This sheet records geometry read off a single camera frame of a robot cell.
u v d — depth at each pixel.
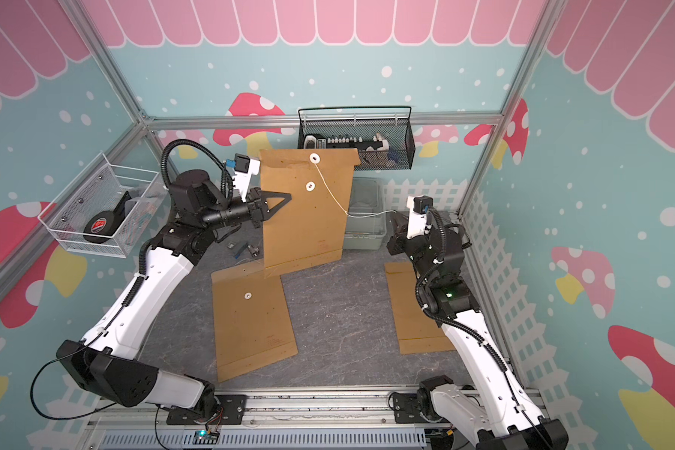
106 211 0.72
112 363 0.39
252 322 1.00
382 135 0.93
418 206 0.54
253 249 1.07
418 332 0.89
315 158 0.61
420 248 0.57
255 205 0.56
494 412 0.39
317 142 0.90
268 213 0.61
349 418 0.74
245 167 0.55
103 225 0.69
